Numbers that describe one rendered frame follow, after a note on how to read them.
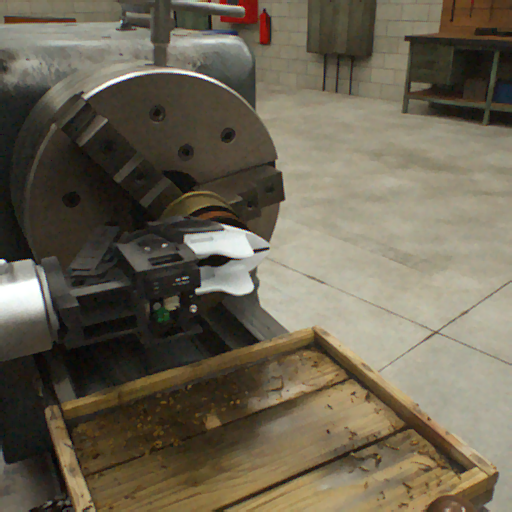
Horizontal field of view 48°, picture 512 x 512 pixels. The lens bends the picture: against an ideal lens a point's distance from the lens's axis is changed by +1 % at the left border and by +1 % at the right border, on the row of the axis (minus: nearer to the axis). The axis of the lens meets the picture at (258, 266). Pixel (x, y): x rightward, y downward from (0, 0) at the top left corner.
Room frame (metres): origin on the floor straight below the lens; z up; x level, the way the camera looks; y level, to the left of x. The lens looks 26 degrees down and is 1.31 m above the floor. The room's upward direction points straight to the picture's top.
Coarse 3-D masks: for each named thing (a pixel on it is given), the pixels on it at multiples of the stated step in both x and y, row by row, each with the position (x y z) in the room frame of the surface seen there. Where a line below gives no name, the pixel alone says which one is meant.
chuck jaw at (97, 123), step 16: (80, 112) 0.59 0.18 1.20; (64, 128) 0.58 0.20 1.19; (80, 128) 0.59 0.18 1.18; (96, 128) 0.56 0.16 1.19; (112, 128) 0.57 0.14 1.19; (80, 144) 0.55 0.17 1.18; (96, 144) 0.56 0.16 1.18; (112, 144) 0.57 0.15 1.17; (128, 144) 0.57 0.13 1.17; (96, 160) 0.56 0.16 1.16; (112, 160) 0.56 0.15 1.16; (128, 160) 0.57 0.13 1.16; (144, 160) 0.56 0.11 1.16; (112, 176) 0.56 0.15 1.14; (128, 176) 0.55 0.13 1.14; (144, 176) 0.56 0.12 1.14; (160, 176) 0.57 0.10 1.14; (128, 192) 0.55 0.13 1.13; (144, 192) 0.56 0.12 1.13; (160, 192) 0.55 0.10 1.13; (176, 192) 0.55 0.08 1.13; (160, 208) 0.55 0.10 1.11
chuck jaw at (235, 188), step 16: (272, 160) 0.70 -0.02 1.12; (224, 176) 0.67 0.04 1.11; (240, 176) 0.66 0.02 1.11; (256, 176) 0.66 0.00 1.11; (272, 176) 0.66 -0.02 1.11; (224, 192) 0.62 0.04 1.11; (240, 192) 0.61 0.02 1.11; (256, 192) 0.62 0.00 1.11; (272, 192) 0.66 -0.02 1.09; (240, 208) 0.59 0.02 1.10; (256, 208) 0.62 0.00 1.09
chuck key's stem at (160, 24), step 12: (156, 0) 0.67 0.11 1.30; (168, 0) 0.68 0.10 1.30; (156, 12) 0.67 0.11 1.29; (168, 12) 0.68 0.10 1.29; (156, 24) 0.67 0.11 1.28; (168, 24) 0.68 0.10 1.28; (156, 36) 0.67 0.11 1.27; (168, 36) 0.68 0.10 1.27; (156, 48) 0.68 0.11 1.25; (156, 60) 0.68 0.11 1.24
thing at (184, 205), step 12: (192, 192) 0.56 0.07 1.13; (204, 192) 0.56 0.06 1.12; (168, 204) 0.55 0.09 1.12; (180, 204) 0.55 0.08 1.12; (192, 204) 0.54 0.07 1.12; (204, 204) 0.53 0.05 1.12; (216, 204) 0.54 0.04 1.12; (228, 204) 0.58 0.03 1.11; (168, 216) 0.54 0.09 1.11; (192, 216) 0.52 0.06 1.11; (204, 216) 0.51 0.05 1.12; (216, 216) 0.51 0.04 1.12; (228, 216) 0.52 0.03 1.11; (240, 228) 0.52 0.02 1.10
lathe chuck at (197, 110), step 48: (96, 96) 0.60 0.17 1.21; (144, 96) 0.62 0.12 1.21; (192, 96) 0.65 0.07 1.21; (240, 96) 0.68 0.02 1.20; (48, 144) 0.57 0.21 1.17; (144, 144) 0.62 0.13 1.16; (192, 144) 0.65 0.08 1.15; (240, 144) 0.68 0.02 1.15; (48, 192) 0.57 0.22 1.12; (96, 192) 0.59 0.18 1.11; (48, 240) 0.57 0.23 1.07
